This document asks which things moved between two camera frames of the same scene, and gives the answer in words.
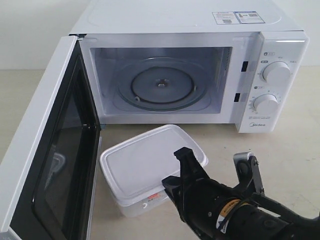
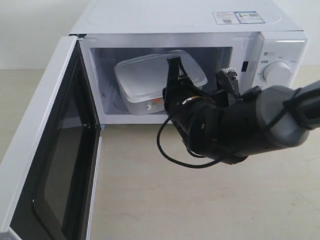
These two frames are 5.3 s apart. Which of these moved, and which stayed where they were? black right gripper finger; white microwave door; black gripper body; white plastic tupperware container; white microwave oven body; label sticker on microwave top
Moved: black right gripper finger; white plastic tupperware container; black gripper body
Stayed: white microwave door; label sticker on microwave top; white microwave oven body
